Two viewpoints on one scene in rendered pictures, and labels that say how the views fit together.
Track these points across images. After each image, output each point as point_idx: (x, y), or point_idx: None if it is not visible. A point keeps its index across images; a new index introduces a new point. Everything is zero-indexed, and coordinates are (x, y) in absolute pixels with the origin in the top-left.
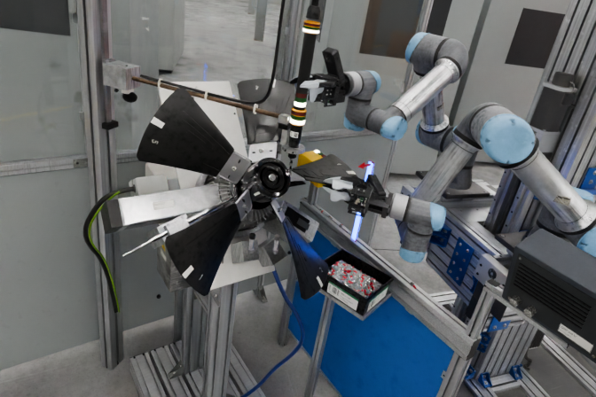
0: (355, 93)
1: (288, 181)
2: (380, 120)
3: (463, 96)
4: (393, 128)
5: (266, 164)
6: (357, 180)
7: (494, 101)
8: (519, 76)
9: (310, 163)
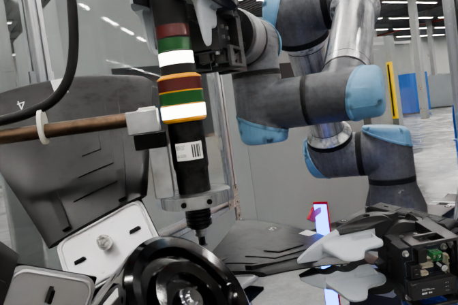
0: (260, 49)
1: (240, 291)
2: (336, 82)
3: (251, 168)
4: (375, 83)
5: (152, 264)
6: (385, 216)
7: (283, 163)
8: (294, 131)
9: (219, 248)
